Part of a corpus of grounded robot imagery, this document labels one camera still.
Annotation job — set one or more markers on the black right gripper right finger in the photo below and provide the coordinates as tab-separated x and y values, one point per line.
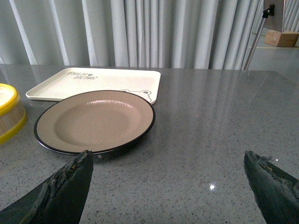
276	192

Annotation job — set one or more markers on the metal tripod stand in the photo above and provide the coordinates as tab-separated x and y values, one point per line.
266	13

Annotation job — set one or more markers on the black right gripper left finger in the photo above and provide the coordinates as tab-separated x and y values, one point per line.
60	199

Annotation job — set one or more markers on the yellow-rimmed bamboo steamer basket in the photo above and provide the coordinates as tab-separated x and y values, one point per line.
12	113

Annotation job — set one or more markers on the cardboard box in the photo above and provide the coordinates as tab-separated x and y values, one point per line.
278	39

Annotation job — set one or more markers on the cream bear tray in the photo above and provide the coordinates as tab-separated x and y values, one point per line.
73	81

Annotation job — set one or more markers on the grey board panel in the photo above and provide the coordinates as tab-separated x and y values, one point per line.
276	18

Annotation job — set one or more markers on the brown plate with black rim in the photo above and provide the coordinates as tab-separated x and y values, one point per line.
97	121

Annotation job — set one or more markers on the grey pleated curtain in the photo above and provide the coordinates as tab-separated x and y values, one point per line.
201	34

